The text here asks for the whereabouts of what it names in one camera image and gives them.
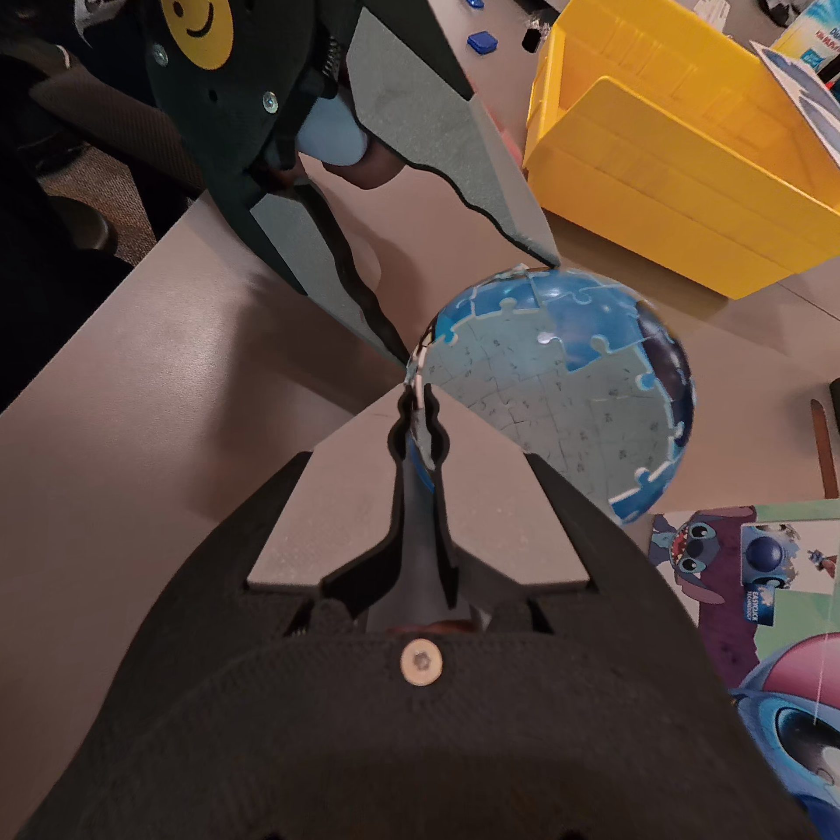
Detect blue puzzle ball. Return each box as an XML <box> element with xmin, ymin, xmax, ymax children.
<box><xmin>404</xmin><ymin>265</ymin><xmax>696</xmax><ymax>527</ymax></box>

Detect black office chair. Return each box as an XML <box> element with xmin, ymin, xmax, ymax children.
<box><xmin>26</xmin><ymin>63</ymin><xmax>208</xmax><ymax>253</ymax></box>

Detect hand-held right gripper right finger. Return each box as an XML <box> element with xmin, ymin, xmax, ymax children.
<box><xmin>420</xmin><ymin>384</ymin><xmax>592</xmax><ymax>623</ymax></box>

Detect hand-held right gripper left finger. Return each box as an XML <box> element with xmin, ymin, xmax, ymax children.
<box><xmin>249</xmin><ymin>384</ymin><xmax>422</xmax><ymax>619</ymax></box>

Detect person's left hand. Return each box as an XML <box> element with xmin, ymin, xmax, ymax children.
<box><xmin>322</xmin><ymin>140</ymin><xmax>406</xmax><ymax>193</ymax></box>

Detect cartoon printed puzzle box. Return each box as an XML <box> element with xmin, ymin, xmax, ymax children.
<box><xmin>649</xmin><ymin>500</ymin><xmax>840</xmax><ymax>840</ymax></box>

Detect yellow plastic bin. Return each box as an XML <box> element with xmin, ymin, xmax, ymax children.
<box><xmin>523</xmin><ymin>0</ymin><xmax>840</xmax><ymax>302</ymax></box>

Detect blue white wipes canister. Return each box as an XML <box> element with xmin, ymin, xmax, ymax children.
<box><xmin>772</xmin><ymin>0</ymin><xmax>840</xmax><ymax>91</ymax></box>

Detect brown wooden strip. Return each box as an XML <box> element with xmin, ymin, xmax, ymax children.
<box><xmin>811</xmin><ymin>400</ymin><xmax>840</xmax><ymax>500</ymax></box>

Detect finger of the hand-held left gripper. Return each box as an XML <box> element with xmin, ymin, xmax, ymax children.
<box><xmin>345</xmin><ymin>7</ymin><xmax>562</xmax><ymax>269</ymax></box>
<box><xmin>251</xmin><ymin>185</ymin><xmax>412</xmax><ymax>365</ymax></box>

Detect blue white printed sheet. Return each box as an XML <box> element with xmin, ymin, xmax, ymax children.
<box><xmin>752</xmin><ymin>42</ymin><xmax>840</xmax><ymax>165</ymax></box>

